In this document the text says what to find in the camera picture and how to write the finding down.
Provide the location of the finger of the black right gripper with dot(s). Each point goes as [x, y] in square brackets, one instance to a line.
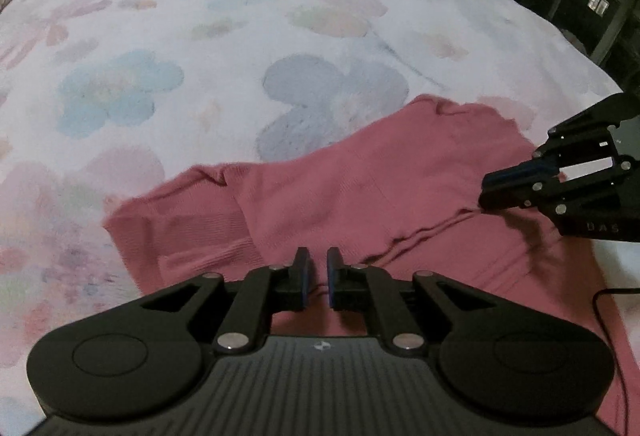
[498, 199]
[528, 172]

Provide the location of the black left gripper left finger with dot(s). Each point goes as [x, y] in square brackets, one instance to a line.
[264, 292]

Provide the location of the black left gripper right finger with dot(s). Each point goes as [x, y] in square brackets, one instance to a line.
[379, 299]

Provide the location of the pink ribbed turtleneck top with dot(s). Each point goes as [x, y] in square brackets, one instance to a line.
[401, 194]

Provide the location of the floral fleece bed blanket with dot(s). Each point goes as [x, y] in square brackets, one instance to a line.
[103, 101]

